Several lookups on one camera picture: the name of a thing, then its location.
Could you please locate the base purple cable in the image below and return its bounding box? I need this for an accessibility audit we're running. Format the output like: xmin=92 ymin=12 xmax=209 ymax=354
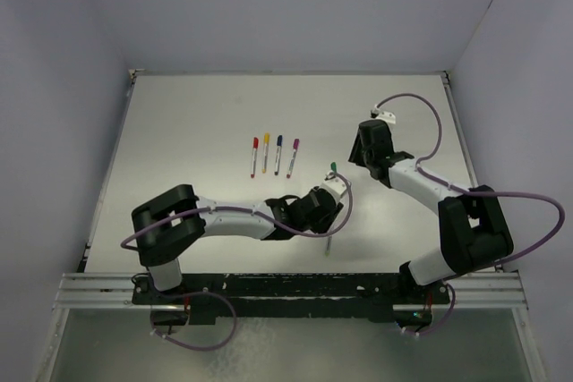
xmin=150 ymin=289 xmax=239 ymax=350

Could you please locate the blue-ended white marker pen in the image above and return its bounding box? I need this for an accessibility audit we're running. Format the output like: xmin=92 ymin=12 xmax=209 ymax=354
xmin=273 ymin=142 xmax=283 ymax=176

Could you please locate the red-ended white marker pen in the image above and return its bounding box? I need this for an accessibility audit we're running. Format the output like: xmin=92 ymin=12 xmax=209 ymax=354
xmin=250 ymin=148 xmax=259 ymax=179

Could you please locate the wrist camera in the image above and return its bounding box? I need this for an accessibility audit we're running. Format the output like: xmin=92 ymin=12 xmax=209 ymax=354
xmin=320 ymin=171 xmax=348 ymax=199
xmin=370 ymin=106 xmax=397 ymax=126

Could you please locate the purple-ended white marker pen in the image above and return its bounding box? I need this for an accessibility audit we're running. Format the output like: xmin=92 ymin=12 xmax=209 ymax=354
xmin=286 ymin=149 xmax=298 ymax=179

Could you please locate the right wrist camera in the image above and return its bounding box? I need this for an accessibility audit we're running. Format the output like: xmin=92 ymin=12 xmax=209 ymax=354
xmin=370 ymin=106 xmax=397 ymax=126

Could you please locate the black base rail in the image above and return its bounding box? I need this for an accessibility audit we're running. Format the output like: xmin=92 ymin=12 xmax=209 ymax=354
xmin=132 ymin=273 xmax=450 ymax=326

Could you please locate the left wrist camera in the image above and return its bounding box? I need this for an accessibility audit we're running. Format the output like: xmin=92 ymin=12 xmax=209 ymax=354
xmin=320 ymin=171 xmax=348 ymax=199

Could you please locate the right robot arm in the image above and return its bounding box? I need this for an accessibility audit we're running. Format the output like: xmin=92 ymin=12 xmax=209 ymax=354
xmin=349 ymin=119 xmax=514 ymax=302

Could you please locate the green-ended white marker pen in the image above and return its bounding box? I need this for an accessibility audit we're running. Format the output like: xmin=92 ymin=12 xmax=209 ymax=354
xmin=324 ymin=235 xmax=333 ymax=257

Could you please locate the yellow-ended white marker pen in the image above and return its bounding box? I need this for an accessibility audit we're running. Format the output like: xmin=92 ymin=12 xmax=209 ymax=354
xmin=261 ymin=137 xmax=269 ymax=174

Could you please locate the aluminium rail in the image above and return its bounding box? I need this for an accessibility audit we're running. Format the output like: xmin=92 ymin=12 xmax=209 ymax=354
xmin=53 ymin=273 xmax=133 ymax=310

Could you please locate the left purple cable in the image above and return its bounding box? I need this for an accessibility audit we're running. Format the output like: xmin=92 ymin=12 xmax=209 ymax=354
xmin=120 ymin=174 xmax=353 ymax=251

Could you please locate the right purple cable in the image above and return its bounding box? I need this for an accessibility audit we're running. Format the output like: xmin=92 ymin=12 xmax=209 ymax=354
xmin=375 ymin=93 xmax=566 ymax=338

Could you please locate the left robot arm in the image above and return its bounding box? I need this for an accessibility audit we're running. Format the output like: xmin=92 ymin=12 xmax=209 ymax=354
xmin=131 ymin=177 xmax=348 ymax=303

